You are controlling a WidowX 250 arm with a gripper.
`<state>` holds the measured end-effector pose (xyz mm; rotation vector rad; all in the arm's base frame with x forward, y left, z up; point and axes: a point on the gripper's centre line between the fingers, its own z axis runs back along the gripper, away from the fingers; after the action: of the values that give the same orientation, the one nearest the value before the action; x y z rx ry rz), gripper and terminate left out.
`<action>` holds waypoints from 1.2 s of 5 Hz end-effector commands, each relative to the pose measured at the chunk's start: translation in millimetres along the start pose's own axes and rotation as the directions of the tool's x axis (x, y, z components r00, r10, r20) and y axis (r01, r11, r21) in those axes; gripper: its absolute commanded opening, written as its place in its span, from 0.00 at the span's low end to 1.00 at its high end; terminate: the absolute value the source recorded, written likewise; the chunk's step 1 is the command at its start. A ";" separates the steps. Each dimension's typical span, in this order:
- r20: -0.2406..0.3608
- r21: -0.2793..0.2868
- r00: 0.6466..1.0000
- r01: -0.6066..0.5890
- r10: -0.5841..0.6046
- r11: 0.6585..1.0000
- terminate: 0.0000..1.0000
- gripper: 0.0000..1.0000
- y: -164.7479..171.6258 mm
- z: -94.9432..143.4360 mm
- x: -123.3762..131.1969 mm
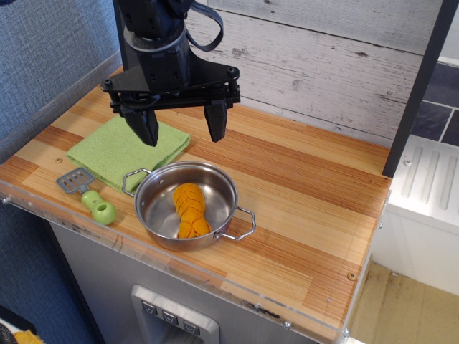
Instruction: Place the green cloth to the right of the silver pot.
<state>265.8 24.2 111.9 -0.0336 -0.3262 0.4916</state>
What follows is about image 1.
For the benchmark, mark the yellow object bottom left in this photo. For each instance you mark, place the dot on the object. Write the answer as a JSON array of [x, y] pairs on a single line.
[[27, 337]]

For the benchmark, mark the dark shelf post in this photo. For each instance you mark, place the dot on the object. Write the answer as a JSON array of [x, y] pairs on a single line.
[[120, 25], [434, 47]]

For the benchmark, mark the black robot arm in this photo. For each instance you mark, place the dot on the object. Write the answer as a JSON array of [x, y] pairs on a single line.
[[158, 20]]

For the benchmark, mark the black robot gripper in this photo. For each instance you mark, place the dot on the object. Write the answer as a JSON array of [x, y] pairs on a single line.
[[167, 74]]

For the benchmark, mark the silver dispenser button panel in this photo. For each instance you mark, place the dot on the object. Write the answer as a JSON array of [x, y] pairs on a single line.
[[163, 320]]

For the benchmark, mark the grey green toy spatula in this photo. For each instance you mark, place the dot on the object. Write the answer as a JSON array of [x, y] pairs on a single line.
[[78, 180]]

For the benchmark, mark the dark left shelf post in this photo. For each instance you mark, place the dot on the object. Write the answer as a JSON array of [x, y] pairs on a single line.
[[120, 25]]

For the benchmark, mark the metal pot with handles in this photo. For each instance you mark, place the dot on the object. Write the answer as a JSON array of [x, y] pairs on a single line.
[[154, 205]]

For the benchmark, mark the white grooved cabinet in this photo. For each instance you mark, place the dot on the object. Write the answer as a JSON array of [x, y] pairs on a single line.
[[418, 233]]

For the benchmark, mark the green-yellow cloth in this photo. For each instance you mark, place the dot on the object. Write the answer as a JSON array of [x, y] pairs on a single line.
[[114, 150]]

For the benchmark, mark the dark right shelf post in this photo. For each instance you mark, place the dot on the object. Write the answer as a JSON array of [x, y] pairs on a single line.
[[434, 47]]

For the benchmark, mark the orange toy croissant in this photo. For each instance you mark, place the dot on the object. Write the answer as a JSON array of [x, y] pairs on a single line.
[[190, 206]]

